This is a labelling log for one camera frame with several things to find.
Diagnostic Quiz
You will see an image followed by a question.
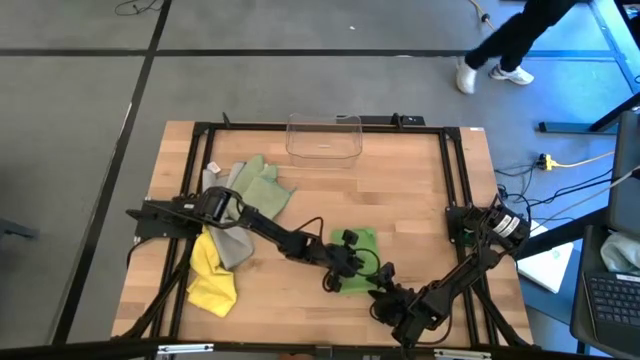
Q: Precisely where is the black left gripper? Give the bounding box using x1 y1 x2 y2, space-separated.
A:
312 229 364 294

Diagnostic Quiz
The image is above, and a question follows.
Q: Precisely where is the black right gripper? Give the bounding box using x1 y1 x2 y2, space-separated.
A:
368 261 426 329

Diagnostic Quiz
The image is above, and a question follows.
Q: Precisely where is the bright green microfiber towel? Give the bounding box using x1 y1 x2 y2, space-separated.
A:
329 227 381 295

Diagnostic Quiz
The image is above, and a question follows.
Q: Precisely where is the yellow microfiber towel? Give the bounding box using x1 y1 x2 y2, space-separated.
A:
186 227 239 319

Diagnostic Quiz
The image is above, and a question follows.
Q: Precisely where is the pale green microfiber towel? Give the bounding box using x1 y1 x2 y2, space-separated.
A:
223 153 295 221

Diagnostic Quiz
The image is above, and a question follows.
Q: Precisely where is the grey microfiber towel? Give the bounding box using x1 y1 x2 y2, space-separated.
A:
201 160 256 271

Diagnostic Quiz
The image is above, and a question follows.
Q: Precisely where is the clear plastic bin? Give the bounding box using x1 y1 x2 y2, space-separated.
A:
284 113 364 169

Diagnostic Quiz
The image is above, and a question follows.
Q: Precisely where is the white box with green logo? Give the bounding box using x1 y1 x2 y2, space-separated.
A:
516 218 575 295

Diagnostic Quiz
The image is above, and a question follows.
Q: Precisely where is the black diagonal stand beam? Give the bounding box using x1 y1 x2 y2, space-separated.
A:
514 207 609 261

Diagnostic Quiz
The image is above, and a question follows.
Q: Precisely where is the grey open laptop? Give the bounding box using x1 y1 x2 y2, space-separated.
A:
569 109 640 359

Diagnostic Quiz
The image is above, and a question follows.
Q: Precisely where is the black desk foot bar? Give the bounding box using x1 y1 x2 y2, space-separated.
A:
538 92 640 135

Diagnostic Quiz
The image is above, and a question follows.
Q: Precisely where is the pale crumpled cloth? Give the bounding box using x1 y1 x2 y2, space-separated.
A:
599 232 640 276

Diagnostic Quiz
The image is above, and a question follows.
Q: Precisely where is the black overhead crossbeam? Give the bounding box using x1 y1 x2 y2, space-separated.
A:
0 337 616 360

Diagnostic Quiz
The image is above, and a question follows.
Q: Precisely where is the person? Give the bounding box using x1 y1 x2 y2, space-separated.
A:
454 0 576 96

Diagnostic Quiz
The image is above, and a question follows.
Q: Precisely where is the dark grey chair foot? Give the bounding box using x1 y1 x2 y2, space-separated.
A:
0 217 40 241

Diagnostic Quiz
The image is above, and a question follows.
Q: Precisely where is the silver metal bracket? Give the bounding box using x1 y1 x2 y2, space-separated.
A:
157 342 215 355
433 348 492 360

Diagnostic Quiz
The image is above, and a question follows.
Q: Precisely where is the black aluminium table frame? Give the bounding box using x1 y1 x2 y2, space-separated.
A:
112 112 534 351

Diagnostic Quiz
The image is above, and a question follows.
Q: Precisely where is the yellow power plug cable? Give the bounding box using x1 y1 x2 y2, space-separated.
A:
537 149 616 171

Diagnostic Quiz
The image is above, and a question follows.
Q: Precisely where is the beige floor cable with plug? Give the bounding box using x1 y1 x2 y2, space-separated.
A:
468 0 496 32

